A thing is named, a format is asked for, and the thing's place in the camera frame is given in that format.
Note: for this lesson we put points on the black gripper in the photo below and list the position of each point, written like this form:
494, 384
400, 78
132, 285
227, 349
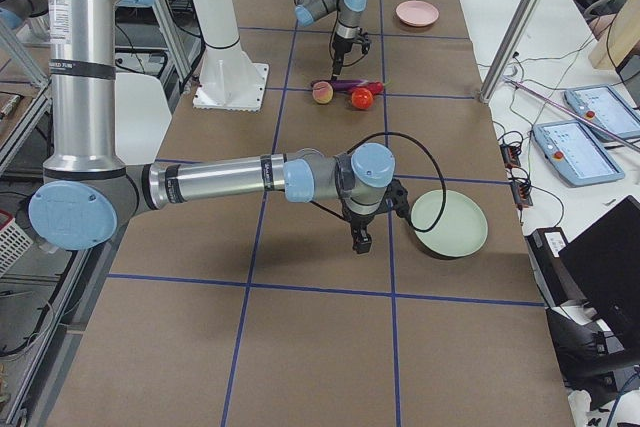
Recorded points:
358, 221
341, 46

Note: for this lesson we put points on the purple eggplant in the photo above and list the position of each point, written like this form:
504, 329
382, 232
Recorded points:
340, 85

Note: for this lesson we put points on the red chili pepper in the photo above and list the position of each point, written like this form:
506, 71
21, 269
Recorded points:
376, 88

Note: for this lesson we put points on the red pomegranate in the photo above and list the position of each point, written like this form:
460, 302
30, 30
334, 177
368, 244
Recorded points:
361, 98

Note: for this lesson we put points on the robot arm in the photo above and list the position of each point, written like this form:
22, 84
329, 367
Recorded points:
347, 32
98, 177

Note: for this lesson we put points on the peach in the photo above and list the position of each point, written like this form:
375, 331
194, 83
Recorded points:
322, 93

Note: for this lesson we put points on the green plate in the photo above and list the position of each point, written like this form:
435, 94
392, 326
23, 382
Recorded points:
461, 230

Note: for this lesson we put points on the pink plate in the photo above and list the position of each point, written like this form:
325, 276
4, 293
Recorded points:
416, 13

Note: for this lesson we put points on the teach pendant near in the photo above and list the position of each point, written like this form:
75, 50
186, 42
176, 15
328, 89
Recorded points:
576, 154

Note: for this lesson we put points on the teach pendant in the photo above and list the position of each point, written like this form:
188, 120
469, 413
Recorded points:
603, 106
576, 154

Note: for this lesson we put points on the white chair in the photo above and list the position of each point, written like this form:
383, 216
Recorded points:
142, 117

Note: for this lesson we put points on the black laptop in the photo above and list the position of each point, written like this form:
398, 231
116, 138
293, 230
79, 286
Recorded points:
604, 263

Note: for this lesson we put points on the teach pendant far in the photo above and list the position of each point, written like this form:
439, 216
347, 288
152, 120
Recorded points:
603, 106

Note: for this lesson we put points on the white plastic basket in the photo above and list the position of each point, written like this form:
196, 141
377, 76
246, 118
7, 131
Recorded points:
15, 242

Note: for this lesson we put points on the aluminium frame post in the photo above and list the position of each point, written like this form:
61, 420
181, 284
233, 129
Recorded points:
516, 28

